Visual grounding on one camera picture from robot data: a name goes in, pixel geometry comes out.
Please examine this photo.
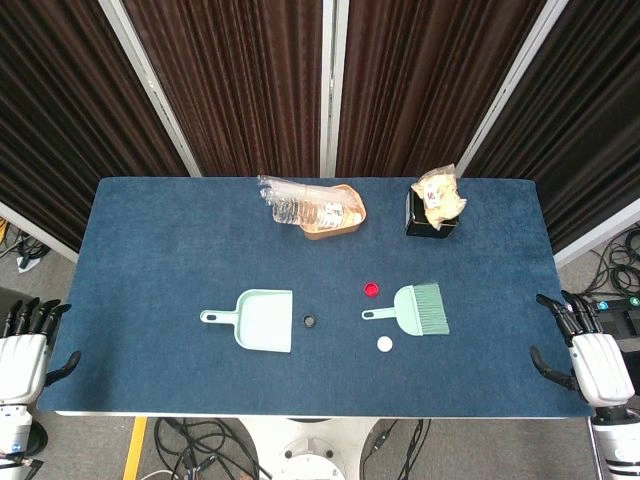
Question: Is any blue table cloth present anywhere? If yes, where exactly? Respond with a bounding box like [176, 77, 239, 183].
[37, 175, 594, 419]

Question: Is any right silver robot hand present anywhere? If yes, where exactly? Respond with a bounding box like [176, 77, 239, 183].
[529, 290, 636, 409]

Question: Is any black cardboard box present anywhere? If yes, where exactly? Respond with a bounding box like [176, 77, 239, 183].
[404, 187, 460, 239]

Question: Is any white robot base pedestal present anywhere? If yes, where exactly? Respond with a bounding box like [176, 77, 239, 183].
[239, 417, 382, 480]

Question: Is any black floor cable bundle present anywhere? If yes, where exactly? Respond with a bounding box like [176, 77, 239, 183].
[359, 418, 432, 480]
[584, 224, 640, 301]
[152, 418, 262, 480]
[0, 219, 51, 274]

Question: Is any yellow floor tape strip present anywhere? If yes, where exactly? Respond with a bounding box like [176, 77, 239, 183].
[122, 417, 149, 480]

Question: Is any brown paper bowl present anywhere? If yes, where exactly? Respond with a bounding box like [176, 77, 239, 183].
[299, 183, 368, 241]

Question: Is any black foot pedal board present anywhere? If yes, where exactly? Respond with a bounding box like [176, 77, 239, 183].
[592, 294, 640, 351]

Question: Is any clear labelled plastic bottle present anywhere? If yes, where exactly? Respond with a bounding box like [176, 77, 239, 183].
[272, 196, 353, 231]

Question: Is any dark brown curtain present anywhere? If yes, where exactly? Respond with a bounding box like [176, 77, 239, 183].
[122, 0, 324, 178]
[0, 0, 190, 252]
[464, 0, 640, 254]
[335, 0, 546, 178]

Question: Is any mint green dustpan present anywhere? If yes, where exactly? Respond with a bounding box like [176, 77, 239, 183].
[199, 288, 294, 354]

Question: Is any crumpled snack bag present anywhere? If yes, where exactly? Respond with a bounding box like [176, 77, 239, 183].
[410, 163, 468, 231]

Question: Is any mint green hand brush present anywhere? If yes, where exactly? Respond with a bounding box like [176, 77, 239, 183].
[361, 281, 451, 337]

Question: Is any crushed clear plastic bottle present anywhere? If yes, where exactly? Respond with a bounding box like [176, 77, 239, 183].
[257, 174, 346, 206]

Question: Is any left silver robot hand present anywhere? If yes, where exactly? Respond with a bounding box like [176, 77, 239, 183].
[0, 297, 82, 407]

